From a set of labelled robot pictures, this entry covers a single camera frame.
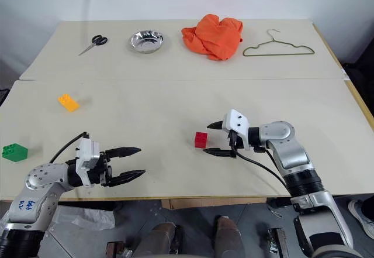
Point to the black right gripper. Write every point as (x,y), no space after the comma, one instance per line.
(232,141)

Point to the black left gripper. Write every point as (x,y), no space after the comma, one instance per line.
(103,172)

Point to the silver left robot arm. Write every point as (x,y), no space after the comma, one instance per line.
(44,176)

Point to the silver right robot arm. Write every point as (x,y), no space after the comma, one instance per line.
(287,155)

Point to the red toy brick cube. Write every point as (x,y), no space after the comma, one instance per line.
(201,139)

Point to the clear plastic bag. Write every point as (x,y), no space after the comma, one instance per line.
(87,218)

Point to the dark brown rounded shape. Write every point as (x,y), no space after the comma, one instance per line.
(229,236)
(156,240)

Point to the yellow toy brick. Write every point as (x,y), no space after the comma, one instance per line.
(69,103)

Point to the crumpled orange cloth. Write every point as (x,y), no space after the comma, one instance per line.
(214,37)

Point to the green toy brick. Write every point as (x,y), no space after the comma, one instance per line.
(14,152)

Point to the shiny steel bowl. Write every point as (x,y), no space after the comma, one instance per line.
(146,42)

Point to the white sneaker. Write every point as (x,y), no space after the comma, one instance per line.
(360,217)

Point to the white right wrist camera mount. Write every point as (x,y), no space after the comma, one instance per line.
(237,122)

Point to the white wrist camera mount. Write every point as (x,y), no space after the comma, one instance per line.
(86,152)
(237,122)

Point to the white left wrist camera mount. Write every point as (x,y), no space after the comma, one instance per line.
(86,152)

